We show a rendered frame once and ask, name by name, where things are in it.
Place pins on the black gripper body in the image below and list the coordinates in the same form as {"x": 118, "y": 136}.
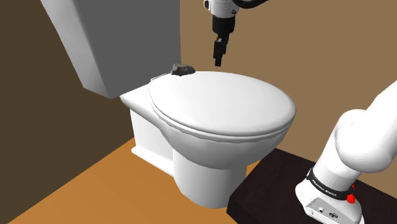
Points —
{"x": 222, "y": 25}

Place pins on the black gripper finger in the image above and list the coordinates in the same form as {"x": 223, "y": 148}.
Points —
{"x": 219, "y": 51}

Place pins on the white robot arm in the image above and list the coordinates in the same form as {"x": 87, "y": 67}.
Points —
{"x": 356, "y": 145}

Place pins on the small grey rock-like object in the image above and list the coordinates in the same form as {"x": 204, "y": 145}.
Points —
{"x": 182, "y": 70}

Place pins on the white toilet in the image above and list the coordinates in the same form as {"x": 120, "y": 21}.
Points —
{"x": 217, "y": 105}

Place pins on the dark robot stand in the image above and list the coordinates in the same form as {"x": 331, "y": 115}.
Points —
{"x": 273, "y": 192}

